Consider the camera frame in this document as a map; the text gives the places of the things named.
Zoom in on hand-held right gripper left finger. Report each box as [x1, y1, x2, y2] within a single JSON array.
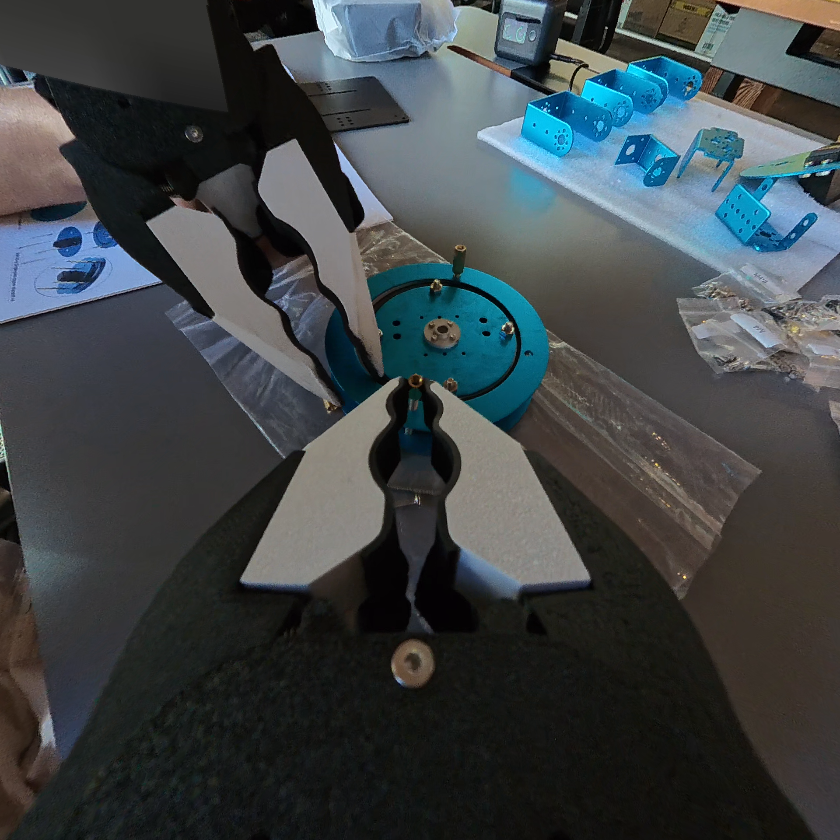
[[238, 377, 421, 632]]

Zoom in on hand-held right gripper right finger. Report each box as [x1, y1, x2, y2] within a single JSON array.
[[420, 381, 593, 632]]

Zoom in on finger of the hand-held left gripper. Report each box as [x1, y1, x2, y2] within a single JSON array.
[[146, 200, 342, 408], [258, 136, 385, 376]]

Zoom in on teal metal ring plate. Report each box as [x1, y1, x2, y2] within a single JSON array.
[[326, 266, 549, 421], [328, 367, 534, 434]]

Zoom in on blue turntable bearing assembly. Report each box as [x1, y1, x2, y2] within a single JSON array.
[[371, 279, 522, 398]]

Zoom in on grey desk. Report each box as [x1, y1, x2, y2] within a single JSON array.
[[0, 7, 840, 840]]

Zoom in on person's left hand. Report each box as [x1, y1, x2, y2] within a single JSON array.
[[252, 226, 296, 270]]

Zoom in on black perforated metal plate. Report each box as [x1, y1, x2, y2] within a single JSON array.
[[298, 75, 409, 135]]

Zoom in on clear plastic bag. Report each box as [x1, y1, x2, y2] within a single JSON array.
[[164, 220, 762, 631]]

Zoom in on assembly guide sheet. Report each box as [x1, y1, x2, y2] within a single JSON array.
[[0, 151, 395, 326]]

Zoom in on white foam wrapped part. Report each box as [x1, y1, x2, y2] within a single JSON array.
[[311, 0, 460, 63]]

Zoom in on pile of small hardware bags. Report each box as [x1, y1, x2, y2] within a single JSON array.
[[676, 262, 840, 427]]

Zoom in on white foam tray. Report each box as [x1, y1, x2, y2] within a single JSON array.
[[477, 79, 840, 294]]

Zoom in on stacked cardboard boxes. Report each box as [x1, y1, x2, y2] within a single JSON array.
[[617, 0, 736, 60]]

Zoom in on teal round metal disc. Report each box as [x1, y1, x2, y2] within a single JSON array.
[[758, 141, 840, 181]]

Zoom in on wood edged grey table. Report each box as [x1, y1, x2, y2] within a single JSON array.
[[712, 0, 840, 112]]

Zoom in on brown handled tool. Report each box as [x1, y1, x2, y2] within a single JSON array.
[[448, 46, 559, 93]]

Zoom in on blue short servo bracket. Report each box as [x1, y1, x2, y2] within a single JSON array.
[[613, 134, 680, 188]]

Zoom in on blue metal U bracket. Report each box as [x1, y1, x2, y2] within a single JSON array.
[[715, 177, 819, 253]]

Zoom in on blue metal box bracket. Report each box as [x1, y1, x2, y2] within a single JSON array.
[[676, 128, 747, 193]]

